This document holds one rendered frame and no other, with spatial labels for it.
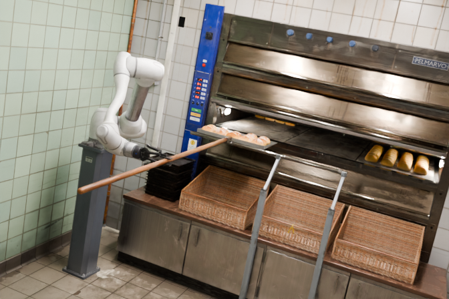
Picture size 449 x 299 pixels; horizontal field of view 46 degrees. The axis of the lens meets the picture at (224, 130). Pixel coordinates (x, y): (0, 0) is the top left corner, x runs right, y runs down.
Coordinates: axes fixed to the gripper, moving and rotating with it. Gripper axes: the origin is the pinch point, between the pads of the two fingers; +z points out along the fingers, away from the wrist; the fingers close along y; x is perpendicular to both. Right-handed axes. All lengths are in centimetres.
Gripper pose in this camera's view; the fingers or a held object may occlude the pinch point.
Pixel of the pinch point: (166, 160)
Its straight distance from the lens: 305.9
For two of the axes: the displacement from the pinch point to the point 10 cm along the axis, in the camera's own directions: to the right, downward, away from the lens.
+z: 9.1, 2.4, -3.4
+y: -1.8, 9.6, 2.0
